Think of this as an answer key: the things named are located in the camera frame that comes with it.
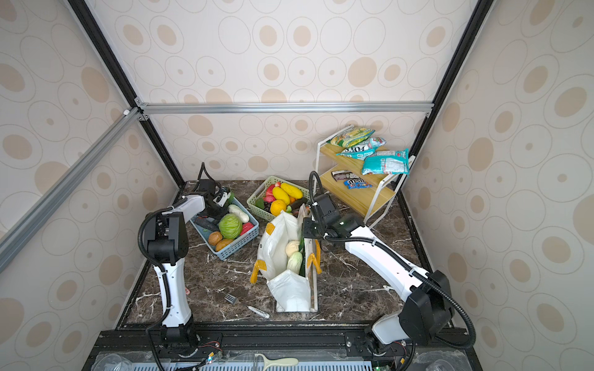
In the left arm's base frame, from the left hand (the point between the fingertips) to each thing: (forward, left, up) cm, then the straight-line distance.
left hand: (227, 207), depth 106 cm
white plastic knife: (-45, -20, -1) cm, 49 cm away
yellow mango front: (+5, -24, +4) cm, 25 cm away
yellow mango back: (+6, -30, +5) cm, 31 cm away
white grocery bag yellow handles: (-40, -32, +5) cm, 52 cm away
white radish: (-4, -6, +4) cm, 8 cm away
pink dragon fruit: (+5, -19, +1) cm, 20 cm away
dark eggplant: (0, -32, +2) cm, 33 cm away
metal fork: (-40, -9, -2) cm, 41 cm away
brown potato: (-18, 0, +4) cm, 19 cm away
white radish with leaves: (-28, -32, +4) cm, 43 cm away
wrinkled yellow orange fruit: (-5, -24, +7) cm, 26 cm away
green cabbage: (-17, -7, +10) cm, 21 cm away
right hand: (-20, -36, +16) cm, 44 cm away
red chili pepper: (-13, -11, +3) cm, 17 cm away
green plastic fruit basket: (+9, -15, +2) cm, 17 cm away
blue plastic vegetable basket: (-20, -8, +1) cm, 22 cm away
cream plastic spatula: (-58, -28, -1) cm, 65 cm away
